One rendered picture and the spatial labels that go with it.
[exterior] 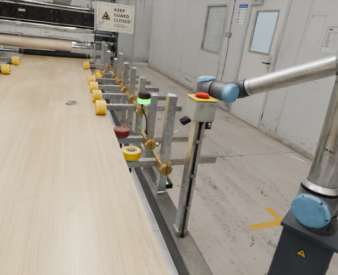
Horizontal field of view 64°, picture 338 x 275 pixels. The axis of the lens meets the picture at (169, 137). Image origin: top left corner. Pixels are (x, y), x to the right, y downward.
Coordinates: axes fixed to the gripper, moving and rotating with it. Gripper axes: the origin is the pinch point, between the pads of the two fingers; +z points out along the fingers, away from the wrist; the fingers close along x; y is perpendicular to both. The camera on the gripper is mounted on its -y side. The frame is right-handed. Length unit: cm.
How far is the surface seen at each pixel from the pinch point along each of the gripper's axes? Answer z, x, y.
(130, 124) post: 5, 44, -28
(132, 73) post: -29, 44, -28
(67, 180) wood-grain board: -9, -46, -67
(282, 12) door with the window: -93, 243, 234
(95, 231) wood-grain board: -9, -72, -60
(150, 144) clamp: -3.5, -8.8, -28.4
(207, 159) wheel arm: -2.7, -26.6, -4.6
